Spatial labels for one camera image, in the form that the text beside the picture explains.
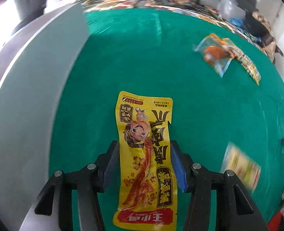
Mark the grey board panel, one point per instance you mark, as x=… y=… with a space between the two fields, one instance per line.
x=30 y=91

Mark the black bag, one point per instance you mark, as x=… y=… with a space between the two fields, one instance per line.
x=253 y=26

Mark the blue plastic bag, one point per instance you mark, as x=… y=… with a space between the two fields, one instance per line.
x=236 y=22

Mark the long yellow snack packet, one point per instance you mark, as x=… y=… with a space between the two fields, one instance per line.
x=148 y=189

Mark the cream biscuit packet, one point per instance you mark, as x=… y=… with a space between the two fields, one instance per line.
x=247 y=170

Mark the clear plastic bag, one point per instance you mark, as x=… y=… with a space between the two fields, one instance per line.
x=229 y=9

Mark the orange clear chicken packet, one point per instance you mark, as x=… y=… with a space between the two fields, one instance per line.
x=217 y=53

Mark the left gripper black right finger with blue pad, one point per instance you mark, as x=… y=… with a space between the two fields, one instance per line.
x=236 y=210

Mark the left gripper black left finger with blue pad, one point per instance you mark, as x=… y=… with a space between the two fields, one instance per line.
x=52 y=209

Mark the long yellow patterned packet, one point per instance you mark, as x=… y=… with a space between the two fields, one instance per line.
x=244 y=60

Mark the green tablecloth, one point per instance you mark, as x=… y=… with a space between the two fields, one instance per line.
x=150 y=52

